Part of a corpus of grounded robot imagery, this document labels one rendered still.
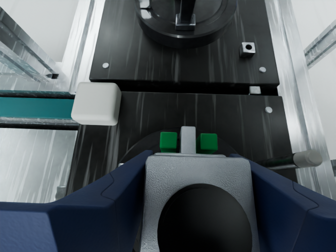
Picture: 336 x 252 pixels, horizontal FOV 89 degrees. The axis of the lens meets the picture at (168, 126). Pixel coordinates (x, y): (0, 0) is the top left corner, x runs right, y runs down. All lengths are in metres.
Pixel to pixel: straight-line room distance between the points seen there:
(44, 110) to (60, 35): 0.24
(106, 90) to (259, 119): 0.18
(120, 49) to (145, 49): 0.03
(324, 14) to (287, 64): 0.29
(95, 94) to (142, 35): 0.11
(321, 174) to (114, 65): 0.27
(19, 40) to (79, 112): 0.10
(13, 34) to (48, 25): 0.28
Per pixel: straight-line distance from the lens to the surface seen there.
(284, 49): 0.32
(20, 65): 0.27
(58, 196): 0.22
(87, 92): 0.21
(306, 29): 0.53
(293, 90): 0.28
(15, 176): 0.32
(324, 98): 0.44
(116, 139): 0.20
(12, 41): 0.25
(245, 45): 0.26
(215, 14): 0.27
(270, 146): 0.22
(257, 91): 0.24
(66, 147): 0.29
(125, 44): 0.26
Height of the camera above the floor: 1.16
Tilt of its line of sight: 72 degrees down
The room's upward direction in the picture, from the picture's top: 2 degrees counter-clockwise
